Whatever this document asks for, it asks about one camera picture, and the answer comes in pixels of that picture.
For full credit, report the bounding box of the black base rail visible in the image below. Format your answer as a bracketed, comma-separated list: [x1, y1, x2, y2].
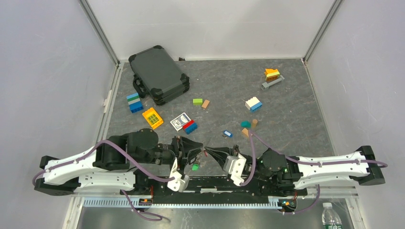
[126, 176, 308, 204]

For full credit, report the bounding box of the green lego brick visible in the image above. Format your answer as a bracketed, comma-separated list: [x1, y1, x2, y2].
[192, 98, 203, 105]

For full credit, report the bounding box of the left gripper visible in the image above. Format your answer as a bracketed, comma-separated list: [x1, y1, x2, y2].
[133, 136, 204, 173]

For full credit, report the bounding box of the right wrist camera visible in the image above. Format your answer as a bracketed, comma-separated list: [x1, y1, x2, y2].
[223, 154, 246, 186]

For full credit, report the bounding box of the teal wooden block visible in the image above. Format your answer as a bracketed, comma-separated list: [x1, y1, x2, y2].
[241, 121, 251, 128]

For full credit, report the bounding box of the purple cable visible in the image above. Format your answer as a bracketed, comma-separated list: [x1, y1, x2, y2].
[32, 140, 176, 221]
[239, 130, 389, 216]

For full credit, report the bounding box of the white cable duct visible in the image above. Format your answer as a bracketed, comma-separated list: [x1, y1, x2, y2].
[83, 197, 282, 210]

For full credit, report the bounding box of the orange wooden block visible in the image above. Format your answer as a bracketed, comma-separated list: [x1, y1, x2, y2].
[241, 128, 250, 138]

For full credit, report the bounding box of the white blue lego block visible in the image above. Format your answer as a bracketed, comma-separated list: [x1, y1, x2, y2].
[245, 97, 262, 112]

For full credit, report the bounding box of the red blue lego block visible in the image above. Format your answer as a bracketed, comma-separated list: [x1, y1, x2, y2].
[182, 120, 198, 135]

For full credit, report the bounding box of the grey lego piece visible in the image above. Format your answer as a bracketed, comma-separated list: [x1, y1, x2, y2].
[261, 75, 285, 91]

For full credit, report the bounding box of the green key tag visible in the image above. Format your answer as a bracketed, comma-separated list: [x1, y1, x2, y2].
[192, 164, 199, 171]

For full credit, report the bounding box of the blue green white lego stack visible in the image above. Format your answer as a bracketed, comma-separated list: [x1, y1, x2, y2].
[127, 93, 144, 113]

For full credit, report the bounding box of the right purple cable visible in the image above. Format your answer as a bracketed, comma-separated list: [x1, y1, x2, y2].
[239, 130, 389, 216]

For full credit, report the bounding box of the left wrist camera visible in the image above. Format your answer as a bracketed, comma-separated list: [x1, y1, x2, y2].
[167, 159, 190, 192]

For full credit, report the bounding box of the tan wooden block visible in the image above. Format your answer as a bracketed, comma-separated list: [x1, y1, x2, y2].
[202, 100, 210, 109]

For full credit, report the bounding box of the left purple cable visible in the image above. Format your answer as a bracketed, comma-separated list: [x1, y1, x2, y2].
[32, 140, 176, 221]

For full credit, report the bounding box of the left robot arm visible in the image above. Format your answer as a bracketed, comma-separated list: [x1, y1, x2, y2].
[32, 128, 203, 196]

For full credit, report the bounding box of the plastic water bottle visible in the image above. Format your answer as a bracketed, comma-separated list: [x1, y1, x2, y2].
[322, 202, 342, 229]

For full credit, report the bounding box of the black hard case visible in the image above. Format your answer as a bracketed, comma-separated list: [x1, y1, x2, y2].
[128, 45, 190, 105]

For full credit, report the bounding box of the metal keyring plate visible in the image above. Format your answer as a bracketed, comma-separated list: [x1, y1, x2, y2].
[191, 138, 212, 164]

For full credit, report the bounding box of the tan wooden cylinder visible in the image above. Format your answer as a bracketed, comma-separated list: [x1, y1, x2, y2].
[251, 119, 258, 129]

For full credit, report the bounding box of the playing card box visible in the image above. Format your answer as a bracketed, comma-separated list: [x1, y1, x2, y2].
[170, 112, 191, 132]

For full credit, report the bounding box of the yellow lego plate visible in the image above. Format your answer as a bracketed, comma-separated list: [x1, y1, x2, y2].
[142, 107, 164, 129]

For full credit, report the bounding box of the blue key tag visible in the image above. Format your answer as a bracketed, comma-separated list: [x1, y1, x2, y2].
[223, 130, 233, 138]

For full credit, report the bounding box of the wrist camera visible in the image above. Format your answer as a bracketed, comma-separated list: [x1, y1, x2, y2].
[167, 159, 190, 192]
[223, 154, 246, 186]

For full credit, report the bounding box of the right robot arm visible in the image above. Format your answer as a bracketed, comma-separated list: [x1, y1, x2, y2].
[205, 146, 385, 195]

